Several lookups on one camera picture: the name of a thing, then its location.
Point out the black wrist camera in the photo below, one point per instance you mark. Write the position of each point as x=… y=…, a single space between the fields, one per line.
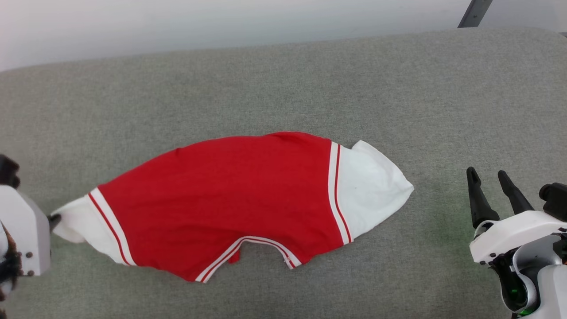
x=8 y=173
x=556 y=201

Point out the dark grey metal leg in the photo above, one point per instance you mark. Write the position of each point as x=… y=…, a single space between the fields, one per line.
x=474 y=13

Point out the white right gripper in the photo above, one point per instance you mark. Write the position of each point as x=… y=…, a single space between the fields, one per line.
x=509 y=235

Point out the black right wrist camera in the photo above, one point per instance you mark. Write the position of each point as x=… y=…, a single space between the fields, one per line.
x=556 y=201

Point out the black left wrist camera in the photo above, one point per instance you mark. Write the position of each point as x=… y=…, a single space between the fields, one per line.
x=8 y=173

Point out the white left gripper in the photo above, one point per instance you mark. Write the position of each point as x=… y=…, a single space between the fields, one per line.
x=26 y=230

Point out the red and white shirt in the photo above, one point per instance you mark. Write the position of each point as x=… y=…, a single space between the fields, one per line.
x=221 y=190

